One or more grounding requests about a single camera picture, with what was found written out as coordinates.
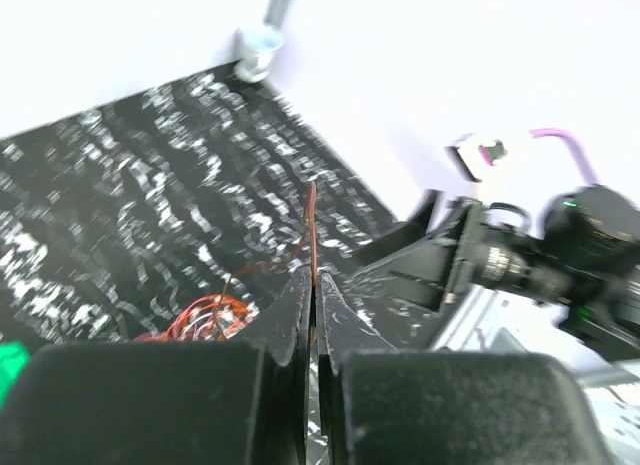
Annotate brown cable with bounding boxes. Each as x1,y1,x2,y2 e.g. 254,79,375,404
219,180,321,346

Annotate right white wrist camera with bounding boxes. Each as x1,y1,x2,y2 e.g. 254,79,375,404
445,132,532,183

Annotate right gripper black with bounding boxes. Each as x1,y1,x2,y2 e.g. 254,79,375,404
352,190,573,313

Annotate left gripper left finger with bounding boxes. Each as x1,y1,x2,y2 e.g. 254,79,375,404
1,269,311,464

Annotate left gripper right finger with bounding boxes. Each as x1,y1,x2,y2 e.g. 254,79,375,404
317,274,613,464

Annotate white mug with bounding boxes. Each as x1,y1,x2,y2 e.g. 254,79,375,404
234,24,284,83

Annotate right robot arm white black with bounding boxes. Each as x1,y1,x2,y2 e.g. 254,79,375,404
350,185,639,361

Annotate far green plastic bin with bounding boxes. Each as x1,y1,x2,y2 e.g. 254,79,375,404
0,341,31,403

